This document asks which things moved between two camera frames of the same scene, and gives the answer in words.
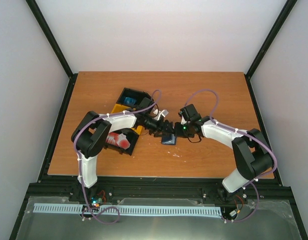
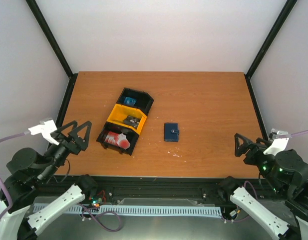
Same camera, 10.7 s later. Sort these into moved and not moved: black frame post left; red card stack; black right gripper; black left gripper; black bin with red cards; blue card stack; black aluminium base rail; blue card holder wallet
Moved: blue card holder wallet; black left gripper; black right gripper
Not moved: red card stack; black frame post left; blue card stack; black bin with red cards; black aluminium base rail
